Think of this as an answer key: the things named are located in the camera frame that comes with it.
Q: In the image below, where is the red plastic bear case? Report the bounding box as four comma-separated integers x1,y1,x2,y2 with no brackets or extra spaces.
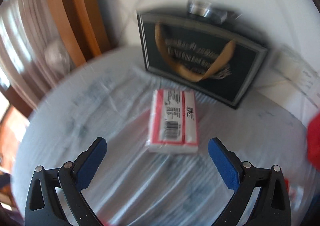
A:
306,114,320,170

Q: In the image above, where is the pink white tissue pack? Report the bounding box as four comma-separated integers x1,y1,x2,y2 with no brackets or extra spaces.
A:
146,89,199,154

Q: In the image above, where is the white wall socket panel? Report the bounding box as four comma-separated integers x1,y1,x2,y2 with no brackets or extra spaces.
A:
271,45,319,109

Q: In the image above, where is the black gift bag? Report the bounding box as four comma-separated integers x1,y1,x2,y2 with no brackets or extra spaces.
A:
137,0,269,109

